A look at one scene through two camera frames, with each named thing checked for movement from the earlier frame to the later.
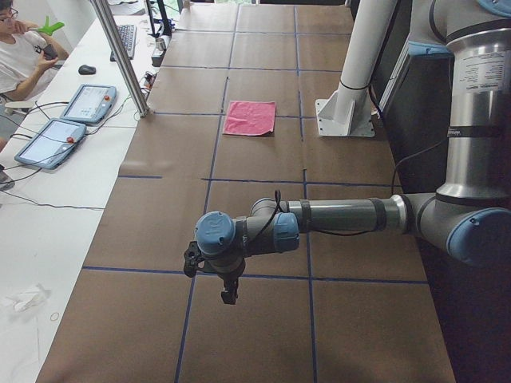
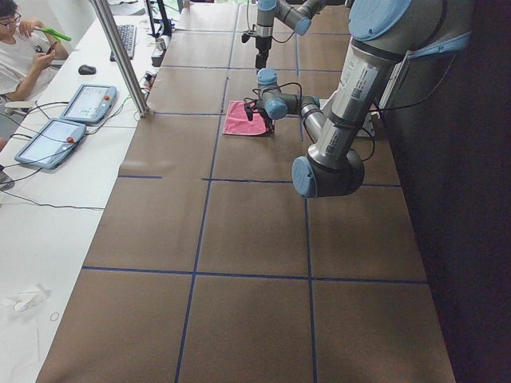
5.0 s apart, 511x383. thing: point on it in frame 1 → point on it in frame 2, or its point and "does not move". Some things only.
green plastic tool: x=49 y=29 → x=57 y=35
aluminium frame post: x=122 y=57 does not move
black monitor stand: x=165 y=29 does not move
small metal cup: x=160 y=44 does not move
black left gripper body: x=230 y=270 → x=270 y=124
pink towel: x=250 y=118 does not move
